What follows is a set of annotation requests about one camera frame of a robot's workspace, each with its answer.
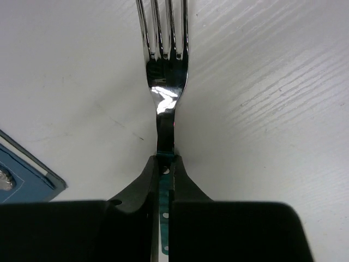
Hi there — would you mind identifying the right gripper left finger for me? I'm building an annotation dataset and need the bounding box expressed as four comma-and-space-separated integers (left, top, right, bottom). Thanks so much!
1, 156, 159, 261

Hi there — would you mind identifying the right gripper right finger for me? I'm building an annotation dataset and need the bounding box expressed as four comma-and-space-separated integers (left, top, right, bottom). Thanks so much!
169, 156, 313, 261

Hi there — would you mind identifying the blue beige cloth placemat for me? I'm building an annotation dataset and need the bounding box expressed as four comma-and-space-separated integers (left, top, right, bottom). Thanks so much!
1, 131, 68, 204

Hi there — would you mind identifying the silver fork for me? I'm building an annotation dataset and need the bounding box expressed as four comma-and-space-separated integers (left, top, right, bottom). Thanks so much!
136, 1, 189, 255

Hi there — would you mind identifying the silver knife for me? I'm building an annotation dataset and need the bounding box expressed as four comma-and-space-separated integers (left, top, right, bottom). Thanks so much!
0, 167, 16, 191

